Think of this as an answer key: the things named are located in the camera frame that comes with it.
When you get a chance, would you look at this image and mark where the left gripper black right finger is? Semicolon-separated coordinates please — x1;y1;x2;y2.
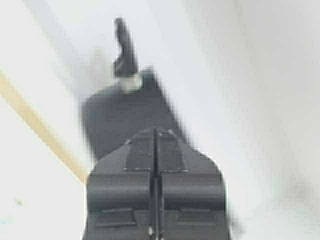
154;128;231;240

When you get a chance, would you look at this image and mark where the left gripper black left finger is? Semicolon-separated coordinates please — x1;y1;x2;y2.
83;128;156;240

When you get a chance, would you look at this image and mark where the black cooking pot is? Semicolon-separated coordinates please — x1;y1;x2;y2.
81;17;191;162

